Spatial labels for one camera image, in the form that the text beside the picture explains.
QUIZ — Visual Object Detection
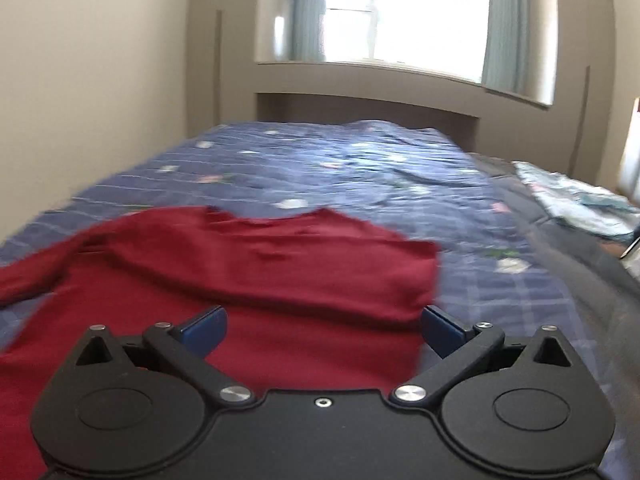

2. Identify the dark red sweater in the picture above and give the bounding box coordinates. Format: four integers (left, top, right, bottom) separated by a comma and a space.
0, 205, 442, 480

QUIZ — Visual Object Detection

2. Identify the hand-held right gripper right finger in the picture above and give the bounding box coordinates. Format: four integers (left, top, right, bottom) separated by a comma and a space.
390, 306, 574, 406

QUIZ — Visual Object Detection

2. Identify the beige wardrobe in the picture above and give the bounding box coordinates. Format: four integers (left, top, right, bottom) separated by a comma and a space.
552, 0, 640, 193

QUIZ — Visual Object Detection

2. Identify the blue checked floral quilt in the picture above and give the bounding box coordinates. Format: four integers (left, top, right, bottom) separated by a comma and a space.
0, 120, 608, 480

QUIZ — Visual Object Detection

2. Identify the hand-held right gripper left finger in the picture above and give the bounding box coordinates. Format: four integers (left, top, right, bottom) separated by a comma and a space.
74, 305, 253, 406

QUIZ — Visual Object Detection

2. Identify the grey blanket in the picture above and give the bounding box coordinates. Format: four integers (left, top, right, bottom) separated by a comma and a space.
467, 152, 640, 480

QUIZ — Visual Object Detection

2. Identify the beige wooden headboard shelf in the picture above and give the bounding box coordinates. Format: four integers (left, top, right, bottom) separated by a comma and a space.
254, 59, 557, 156

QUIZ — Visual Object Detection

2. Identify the light blue patterned cloth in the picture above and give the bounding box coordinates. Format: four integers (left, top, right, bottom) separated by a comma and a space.
514, 160, 640, 246

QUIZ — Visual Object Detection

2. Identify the light blue curtain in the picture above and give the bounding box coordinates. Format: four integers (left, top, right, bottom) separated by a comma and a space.
481, 0, 532, 95
286, 0, 329, 63

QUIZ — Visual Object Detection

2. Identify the window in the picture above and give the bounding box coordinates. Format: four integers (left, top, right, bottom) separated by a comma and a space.
322, 0, 492, 86

